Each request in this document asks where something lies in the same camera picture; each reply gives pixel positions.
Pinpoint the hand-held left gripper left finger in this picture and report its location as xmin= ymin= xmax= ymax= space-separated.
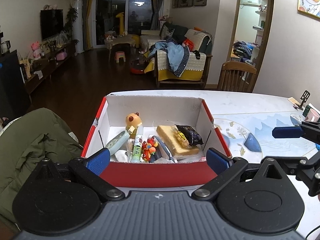
xmin=26 ymin=148 xmax=125 ymax=202

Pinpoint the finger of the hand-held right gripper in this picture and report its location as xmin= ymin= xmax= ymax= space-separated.
xmin=269 ymin=154 xmax=320 ymax=175
xmin=272 ymin=121 xmax=320 ymax=139

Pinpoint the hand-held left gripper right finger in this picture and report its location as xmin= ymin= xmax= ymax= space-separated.
xmin=191 ymin=148 xmax=288 ymax=202

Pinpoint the pale green tape dispenser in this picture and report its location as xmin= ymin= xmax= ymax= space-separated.
xmin=105 ymin=131 xmax=130 ymax=155

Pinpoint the dark snack packet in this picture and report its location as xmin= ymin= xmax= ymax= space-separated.
xmin=174 ymin=124 xmax=204 ymax=147

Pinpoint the marker pen with green label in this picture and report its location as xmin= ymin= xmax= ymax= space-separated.
xmin=129 ymin=125 xmax=144 ymax=162

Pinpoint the orange toy figure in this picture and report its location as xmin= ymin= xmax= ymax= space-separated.
xmin=141 ymin=140 xmax=158 ymax=163

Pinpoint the dark blue tissue packet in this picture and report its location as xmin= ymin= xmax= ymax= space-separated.
xmin=150 ymin=135 xmax=179 ymax=164

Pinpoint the red cardboard box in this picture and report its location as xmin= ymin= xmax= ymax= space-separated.
xmin=80 ymin=94 xmax=232 ymax=188

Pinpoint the blue printed table mat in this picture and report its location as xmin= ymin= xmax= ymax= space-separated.
xmin=212 ymin=112 xmax=320 ymax=160

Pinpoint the pink mug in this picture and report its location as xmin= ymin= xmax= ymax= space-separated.
xmin=306 ymin=110 xmax=320 ymax=123

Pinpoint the black phone stand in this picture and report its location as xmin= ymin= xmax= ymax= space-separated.
xmin=297 ymin=90 xmax=310 ymax=110

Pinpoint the green jacket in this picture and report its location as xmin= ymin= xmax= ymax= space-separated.
xmin=0 ymin=108 xmax=84 ymax=233

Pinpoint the wooden chair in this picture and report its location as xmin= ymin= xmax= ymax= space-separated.
xmin=217 ymin=60 xmax=258 ymax=93

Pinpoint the bed with clothes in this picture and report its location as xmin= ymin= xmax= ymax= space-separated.
xmin=231 ymin=40 xmax=258 ymax=63

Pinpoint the sofa with cream cover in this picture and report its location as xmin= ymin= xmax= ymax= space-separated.
xmin=139 ymin=22 xmax=213 ymax=89

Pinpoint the red robot vacuum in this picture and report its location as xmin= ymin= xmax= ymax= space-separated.
xmin=129 ymin=59 xmax=148 ymax=76

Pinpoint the dark wooden television cabinet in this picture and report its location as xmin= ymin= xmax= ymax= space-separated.
xmin=24 ymin=41 xmax=77 ymax=98

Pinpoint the pink stool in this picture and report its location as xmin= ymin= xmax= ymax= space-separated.
xmin=114 ymin=51 xmax=127 ymax=63

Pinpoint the pile of blue clothes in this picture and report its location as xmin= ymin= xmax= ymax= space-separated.
xmin=147 ymin=39 xmax=190 ymax=77

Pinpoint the black cabinet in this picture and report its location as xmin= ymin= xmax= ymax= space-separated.
xmin=0 ymin=50 xmax=32 ymax=120

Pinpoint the coffee table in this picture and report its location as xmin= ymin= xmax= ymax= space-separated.
xmin=104 ymin=34 xmax=137 ymax=60

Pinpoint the pink plush toy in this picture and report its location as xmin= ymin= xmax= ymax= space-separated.
xmin=31 ymin=41 xmax=42 ymax=60

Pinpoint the white standing air conditioner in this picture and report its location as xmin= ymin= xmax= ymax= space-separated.
xmin=72 ymin=0 xmax=84 ymax=54

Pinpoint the yellow giraffe toy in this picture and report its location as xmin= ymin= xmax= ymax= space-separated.
xmin=116 ymin=12 xmax=125 ymax=35

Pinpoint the houseplant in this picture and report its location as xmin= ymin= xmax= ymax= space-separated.
xmin=64 ymin=6 xmax=79 ymax=45

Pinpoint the black television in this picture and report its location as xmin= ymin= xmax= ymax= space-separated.
xmin=40 ymin=9 xmax=64 ymax=40

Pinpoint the grey yellow curtain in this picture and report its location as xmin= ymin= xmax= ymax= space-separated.
xmin=150 ymin=0 xmax=163 ymax=30
xmin=80 ymin=0 xmax=97 ymax=52

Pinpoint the coffee machine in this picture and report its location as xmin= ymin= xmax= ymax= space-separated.
xmin=0 ymin=40 xmax=12 ymax=55

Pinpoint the sliding glass door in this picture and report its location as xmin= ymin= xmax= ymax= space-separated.
xmin=95 ymin=0 xmax=153 ymax=49

